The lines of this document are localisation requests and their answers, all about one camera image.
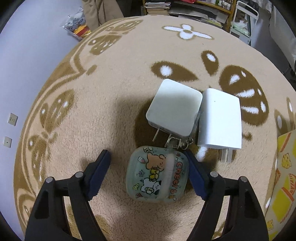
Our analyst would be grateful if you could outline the white square power adapter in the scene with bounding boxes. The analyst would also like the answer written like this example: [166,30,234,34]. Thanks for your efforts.
[145,79,203,138]

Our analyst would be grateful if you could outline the stack of books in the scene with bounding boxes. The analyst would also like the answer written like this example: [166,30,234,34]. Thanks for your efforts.
[144,1,171,16]

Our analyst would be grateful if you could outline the wall outlet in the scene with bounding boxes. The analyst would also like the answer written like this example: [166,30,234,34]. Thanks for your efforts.
[3,137,12,148]
[8,113,18,126]

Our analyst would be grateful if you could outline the wall outlet upper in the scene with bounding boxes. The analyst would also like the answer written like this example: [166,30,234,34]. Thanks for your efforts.
[8,113,18,126]

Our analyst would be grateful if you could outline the beige hanging coat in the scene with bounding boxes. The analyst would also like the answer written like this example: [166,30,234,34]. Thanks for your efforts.
[82,0,123,31]

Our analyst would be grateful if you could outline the clear cartoon earbuds case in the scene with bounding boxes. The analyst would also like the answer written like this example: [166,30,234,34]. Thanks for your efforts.
[126,146,189,203]

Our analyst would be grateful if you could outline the wooden bookshelf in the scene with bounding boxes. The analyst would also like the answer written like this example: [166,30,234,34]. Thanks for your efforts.
[142,1,236,32]

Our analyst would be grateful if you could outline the beige patterned rug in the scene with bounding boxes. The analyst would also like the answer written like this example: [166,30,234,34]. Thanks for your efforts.
[14,15,295,240]

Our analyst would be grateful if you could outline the wall outlet lower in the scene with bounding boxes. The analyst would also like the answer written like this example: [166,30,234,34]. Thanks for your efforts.
[3,137,12,148]

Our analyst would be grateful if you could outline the cardboard box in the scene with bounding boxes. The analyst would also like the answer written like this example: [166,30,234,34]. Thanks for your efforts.
[265,130,296,240]

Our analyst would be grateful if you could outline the bag of snacks on floor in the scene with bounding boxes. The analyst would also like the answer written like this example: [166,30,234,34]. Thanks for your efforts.
[61,7,91,41]

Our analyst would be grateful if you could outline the white rolling cart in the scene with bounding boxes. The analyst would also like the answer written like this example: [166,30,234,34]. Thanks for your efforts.
[230,1,259,46]

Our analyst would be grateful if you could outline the white tall power adapter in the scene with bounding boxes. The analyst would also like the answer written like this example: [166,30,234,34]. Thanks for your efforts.
[197,88,242,163]

